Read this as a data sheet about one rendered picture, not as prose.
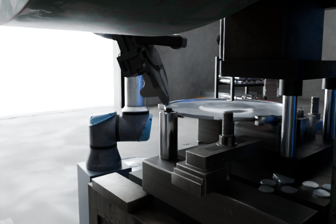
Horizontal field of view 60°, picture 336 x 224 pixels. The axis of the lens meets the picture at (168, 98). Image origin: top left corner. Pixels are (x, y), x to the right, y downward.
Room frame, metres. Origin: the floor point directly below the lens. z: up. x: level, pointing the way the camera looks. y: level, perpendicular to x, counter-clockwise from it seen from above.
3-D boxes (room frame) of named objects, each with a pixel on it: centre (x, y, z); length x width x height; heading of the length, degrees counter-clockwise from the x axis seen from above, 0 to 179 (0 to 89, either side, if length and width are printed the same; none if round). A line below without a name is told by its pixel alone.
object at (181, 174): (0.45, -0.09, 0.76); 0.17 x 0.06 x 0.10; 130
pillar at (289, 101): (0.46, -0.20, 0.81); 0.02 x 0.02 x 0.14
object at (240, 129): (0.57, -0.21, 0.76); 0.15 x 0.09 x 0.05; 130
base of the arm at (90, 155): (1.20, 0.27, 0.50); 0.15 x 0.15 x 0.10
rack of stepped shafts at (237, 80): (3.15, -0.78, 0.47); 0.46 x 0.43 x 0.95; 20
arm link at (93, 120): (1.20, 0.27, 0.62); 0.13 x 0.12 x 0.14; 92
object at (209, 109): (0.66, -0.14, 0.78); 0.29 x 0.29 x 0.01
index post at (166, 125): (0.54, 0.00, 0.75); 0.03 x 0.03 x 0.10; 40
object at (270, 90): (0.57, -0.21, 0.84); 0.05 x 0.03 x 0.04; 130
